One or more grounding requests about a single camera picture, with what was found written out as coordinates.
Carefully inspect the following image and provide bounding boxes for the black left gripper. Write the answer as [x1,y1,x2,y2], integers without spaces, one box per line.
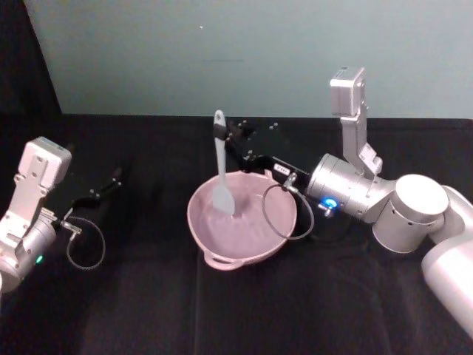
[44,143,123,225]

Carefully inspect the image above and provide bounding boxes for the thin dark left gripper cable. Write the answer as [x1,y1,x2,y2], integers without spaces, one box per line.
[55,215,107,271]

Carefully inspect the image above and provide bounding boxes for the grey silicone spatula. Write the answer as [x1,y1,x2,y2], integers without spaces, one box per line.
[211,109,237,217]

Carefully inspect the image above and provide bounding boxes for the thin dark right gripper cable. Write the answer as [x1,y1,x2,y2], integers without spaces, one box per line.
[262,172,316,241]

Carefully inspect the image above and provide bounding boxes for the black table cloth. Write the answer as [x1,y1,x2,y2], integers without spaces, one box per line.
[0,112,473,355]

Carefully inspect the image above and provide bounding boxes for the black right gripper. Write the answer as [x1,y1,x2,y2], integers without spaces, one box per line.
[214,118,312,194]

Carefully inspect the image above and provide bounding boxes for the thin dark gripper cable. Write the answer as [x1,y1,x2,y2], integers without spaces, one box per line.
[262,172,316,241]
[55,215,107,271]

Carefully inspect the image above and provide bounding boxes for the pink bowl with handles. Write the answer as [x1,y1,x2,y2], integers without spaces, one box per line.
[186,169,299,271]

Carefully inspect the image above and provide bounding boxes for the black hanging cloth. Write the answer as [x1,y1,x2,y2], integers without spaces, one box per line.
[0,0,63,116]

